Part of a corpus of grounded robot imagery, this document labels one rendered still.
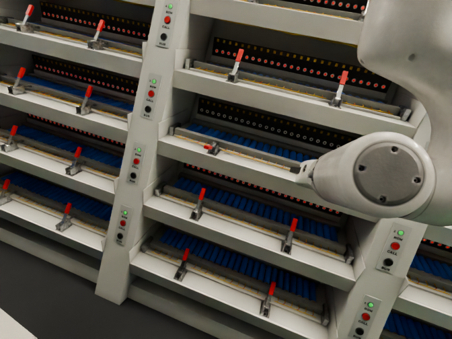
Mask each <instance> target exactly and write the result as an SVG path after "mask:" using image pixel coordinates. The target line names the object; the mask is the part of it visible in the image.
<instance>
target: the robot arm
mask: <svg viewBox="0 0 452 339"><path fill-rule="evenodd" d="M357 57H358V60H359V63H360V64H361V65H362V66H363V67H364V68H366V69H368V70H370V71H372V72H373V73H376V74H378V75H380V76H382V77H384V78H386V79H388V80H390V81H392V82H394V83H397V84H398V85H401V86H402V87H403V88H405V89H407V90H408V91H409V92H411V93H412V94H413V95H415V96H416V97H417V98H418V100H419V101H420V102H421V104H422V105H423V106H424V108H425V110H426V112H427V114H428V117H429V120H430V126H431V134H430V142H429V145H428V149H427V151H425V150H424V148H423V147H422V146H421V145H420V144H418V143H417V142H416V141H415V140H413V139H411V138H410V137H407V136H405V135H402V134H399V133H393V132H376V133H371V134H367V135H365V136H363V137H360V138H358V139H356V140H354V141H352V142H349V143H347V144H345V145H343V146H341V147H339V148H337V149H335V150H333V151H331V152H328V153H326V154H324V155H322V156H321V157H320V158H319V159H312V160H307V161H304V162H302V163H301V165H300V167H301V168H300V167H291V168H290V171H289V172H291V173H294V174H297V176H296V178H295V183H296V184H297V185H299V186H302V187H304V188H308V189H311V190H314V191H315V193H316V194H317V195H318V196H319V197H320V198H322V199H323V200H325V201H327V202H330V203H332V204H337V205H339V206H343V207H345V208H348V209H351V210H354V211H357V212H360V213H363V214H366V215H370V216H372V217H377V218H382V219H391V218H397V217H398V218H401V219H406V220H410V221H415V222H418V223H424V224H427V225H434V226H440V227H447V226H452V0H369V4H368V8H367V12H366V14H365V18H364V22H363V26H362V29H361V33H360V36H359V42H358V47H357Z"/></svg>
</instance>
